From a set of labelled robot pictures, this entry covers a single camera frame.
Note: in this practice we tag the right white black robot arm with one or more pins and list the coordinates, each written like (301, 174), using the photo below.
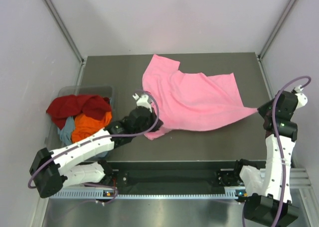
(269, 200)

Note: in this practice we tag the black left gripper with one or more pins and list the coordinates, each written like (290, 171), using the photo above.
(153, 117)

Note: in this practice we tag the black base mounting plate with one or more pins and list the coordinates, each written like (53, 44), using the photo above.
(209, 177)

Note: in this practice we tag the grey blue t shirt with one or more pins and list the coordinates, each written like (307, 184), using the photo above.
(65, 134)

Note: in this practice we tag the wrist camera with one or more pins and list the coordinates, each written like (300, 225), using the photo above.
(288, 102)
(143, 100)

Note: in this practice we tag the orange t shirt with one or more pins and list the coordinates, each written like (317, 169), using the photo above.
(86, 126)

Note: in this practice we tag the pink t shirt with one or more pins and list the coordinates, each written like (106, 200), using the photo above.
(194, 102)

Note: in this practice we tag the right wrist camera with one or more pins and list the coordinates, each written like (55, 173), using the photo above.
(288, 102)

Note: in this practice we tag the red t shirt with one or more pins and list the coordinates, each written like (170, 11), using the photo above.
(93, 106)

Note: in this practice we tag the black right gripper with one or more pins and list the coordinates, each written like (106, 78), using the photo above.
(261, 109)

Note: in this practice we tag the clear plastic bin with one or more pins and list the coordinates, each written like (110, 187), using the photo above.
(105, 91)

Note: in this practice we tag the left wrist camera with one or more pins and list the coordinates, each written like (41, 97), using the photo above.
(143, 100)

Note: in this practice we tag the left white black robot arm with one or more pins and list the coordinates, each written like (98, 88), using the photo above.
(56, 169)

